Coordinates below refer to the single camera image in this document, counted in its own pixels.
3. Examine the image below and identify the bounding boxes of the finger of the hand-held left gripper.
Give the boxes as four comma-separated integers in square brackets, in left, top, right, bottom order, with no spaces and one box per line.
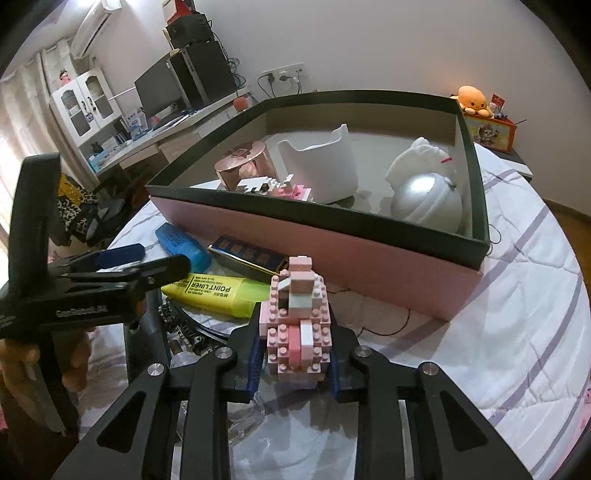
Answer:
[48,243,146,278]
[65,255,192,291]

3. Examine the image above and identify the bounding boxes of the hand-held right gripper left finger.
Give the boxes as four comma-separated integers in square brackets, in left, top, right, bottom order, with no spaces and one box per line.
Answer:
[51,314,266,480]

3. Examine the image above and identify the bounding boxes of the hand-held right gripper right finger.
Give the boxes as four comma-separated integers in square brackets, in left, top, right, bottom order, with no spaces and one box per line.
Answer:
[325,309,532,480]

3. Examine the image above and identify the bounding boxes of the blue highlighter pen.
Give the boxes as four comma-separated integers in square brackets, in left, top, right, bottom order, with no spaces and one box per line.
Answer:
[154,223,212,274]

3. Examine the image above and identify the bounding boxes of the large pink brick toy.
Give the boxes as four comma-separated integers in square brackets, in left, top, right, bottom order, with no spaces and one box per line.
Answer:
[259,255,332,388]

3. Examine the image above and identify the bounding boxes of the yellow highlighter pen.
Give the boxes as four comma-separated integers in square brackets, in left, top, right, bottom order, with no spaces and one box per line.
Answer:
[161,272,271,319]

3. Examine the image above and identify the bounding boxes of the clear plastic packet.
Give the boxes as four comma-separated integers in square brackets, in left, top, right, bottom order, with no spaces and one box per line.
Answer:
[173,392,278,446]

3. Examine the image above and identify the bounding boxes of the dark blue gold-edged case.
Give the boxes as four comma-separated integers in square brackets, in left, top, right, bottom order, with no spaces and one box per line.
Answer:
[208,235,288,278]

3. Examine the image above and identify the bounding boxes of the pink storage box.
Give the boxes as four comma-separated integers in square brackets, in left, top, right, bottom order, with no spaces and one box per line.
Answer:
[145,91,490,321]

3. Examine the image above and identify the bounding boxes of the rose gold metal cup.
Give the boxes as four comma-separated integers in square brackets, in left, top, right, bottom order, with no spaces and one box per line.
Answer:
[215,142,278,191]

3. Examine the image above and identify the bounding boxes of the small pink white brick toy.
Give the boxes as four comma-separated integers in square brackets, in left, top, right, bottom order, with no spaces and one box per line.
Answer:
[235,173,317,203]

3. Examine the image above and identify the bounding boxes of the silver white egg-shaped toy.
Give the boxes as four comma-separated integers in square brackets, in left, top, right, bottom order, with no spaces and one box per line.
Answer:
[390,173,464,234]

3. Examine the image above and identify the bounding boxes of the white plastic holder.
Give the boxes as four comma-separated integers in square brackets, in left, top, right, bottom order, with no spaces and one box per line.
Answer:
[276,124,357,204]

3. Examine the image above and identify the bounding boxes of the white cat figurine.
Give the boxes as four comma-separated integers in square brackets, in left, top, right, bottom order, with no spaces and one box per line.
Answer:
[385,137,458,195]

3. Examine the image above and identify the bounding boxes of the person's left hand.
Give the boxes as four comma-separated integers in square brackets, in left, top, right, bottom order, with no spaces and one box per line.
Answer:
[0,330,93,398]

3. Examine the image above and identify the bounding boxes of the black office chair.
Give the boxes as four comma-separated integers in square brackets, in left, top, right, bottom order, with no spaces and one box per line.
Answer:
[55,173,153,250]

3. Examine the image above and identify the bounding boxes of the beige curtain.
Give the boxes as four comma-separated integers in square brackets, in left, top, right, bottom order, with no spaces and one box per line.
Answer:
[0,41,61,232]

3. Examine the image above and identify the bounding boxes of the white glass-door cabinet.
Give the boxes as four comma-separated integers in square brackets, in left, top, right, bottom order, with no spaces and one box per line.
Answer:
[50,67,122,148]

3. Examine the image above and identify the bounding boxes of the blue white packet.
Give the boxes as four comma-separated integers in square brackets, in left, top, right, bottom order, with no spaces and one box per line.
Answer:
[124,107,148,139]

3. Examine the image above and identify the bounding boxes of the white desk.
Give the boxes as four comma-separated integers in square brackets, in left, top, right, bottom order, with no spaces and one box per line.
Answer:
[88,85,252,176]

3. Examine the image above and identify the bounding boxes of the black computer monitor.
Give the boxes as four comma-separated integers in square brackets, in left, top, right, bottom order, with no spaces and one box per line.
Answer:
[135,51,190,120]

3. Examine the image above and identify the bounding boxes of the white air conditioner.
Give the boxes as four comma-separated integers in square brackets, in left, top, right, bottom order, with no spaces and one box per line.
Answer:
[71,0,123,58]

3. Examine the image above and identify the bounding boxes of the black computer tower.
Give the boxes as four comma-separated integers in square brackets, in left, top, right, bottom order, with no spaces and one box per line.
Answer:
[168,41,237,109]

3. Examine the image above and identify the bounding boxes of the black speaker box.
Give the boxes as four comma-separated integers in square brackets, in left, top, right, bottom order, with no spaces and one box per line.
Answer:
[165,13,215,49]

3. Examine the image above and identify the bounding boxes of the low white and dark cabinet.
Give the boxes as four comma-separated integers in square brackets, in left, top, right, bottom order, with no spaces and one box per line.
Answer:
[499,148,534,181]

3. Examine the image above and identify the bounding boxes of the red printed box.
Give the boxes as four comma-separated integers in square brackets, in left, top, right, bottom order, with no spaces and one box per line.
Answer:
[462,111,518,154]

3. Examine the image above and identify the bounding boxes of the orange octopus plush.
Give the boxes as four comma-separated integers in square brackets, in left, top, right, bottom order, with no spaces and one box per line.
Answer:
[450,85,492,116]

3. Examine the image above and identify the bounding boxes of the white wall outlets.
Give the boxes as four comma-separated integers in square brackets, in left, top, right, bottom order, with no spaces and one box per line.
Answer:
[262,65,305,79]

